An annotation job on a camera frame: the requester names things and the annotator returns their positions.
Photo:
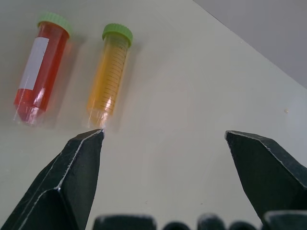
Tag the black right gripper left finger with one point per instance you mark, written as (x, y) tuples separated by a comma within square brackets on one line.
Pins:
[(64, 182)]

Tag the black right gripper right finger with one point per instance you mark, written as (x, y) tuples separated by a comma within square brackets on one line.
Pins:
[(268, 172)]

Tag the red liquid tube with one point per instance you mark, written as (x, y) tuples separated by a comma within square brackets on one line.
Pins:
[(40, 72)]

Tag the orange liquid tube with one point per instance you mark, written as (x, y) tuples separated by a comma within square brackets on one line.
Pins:
[(110, 74)]

